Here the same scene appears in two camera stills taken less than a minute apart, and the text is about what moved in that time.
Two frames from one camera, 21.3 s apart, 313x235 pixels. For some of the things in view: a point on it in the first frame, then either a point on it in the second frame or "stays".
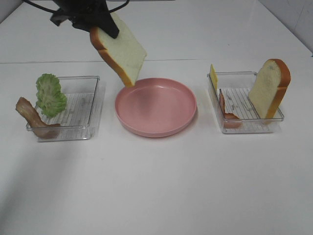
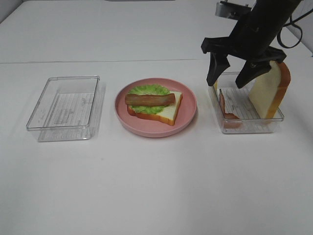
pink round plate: [155, 107] stays
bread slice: [270, 87] stays
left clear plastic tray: [79, 120] stays
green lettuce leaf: [51, 99] → [150, 89]
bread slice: [124, 52] → [168, 115]
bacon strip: [29, 113] → [150, 99]
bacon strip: [230, 120] stays
